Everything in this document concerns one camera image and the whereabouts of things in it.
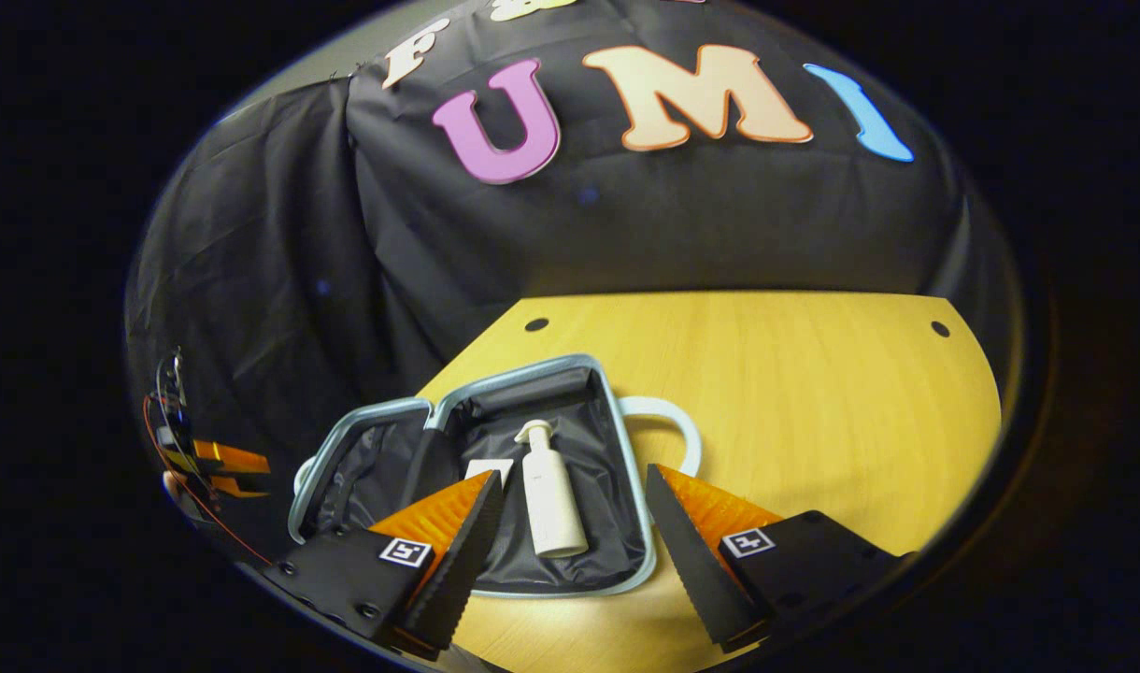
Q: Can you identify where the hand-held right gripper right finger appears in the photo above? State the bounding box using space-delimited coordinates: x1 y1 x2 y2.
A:
645 465 912 653

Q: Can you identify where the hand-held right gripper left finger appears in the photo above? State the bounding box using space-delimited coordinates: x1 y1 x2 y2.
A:
262 470 506 660

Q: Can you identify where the white squeeze tube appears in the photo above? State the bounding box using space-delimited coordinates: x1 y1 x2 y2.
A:
464 458 516 493

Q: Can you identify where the white pump bottle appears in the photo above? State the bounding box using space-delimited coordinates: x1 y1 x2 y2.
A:
515 419 591 560

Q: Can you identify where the light blue suitcase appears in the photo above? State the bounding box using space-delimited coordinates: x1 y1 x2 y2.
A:
288 353 703 599

